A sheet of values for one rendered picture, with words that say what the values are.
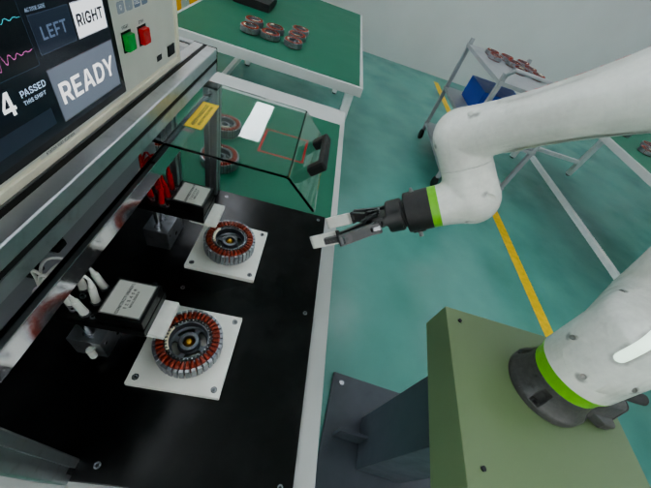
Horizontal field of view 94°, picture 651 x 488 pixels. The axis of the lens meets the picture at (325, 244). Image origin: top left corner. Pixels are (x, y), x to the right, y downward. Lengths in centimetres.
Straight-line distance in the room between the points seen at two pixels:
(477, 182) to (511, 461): 48
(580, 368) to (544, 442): 15
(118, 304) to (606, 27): 665
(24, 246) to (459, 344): 69
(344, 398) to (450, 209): 102
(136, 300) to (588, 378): 70
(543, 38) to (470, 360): 588
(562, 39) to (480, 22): 125
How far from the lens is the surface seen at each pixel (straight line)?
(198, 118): 60
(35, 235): 38
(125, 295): 53
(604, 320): 63
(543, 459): 72
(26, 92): 39
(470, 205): 67
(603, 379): 66
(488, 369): 73
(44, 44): 40
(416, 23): 571
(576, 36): 653
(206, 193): 66
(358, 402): 148
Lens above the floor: 136
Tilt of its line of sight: 46 degrees down
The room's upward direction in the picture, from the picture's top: 23 degrees clockwise
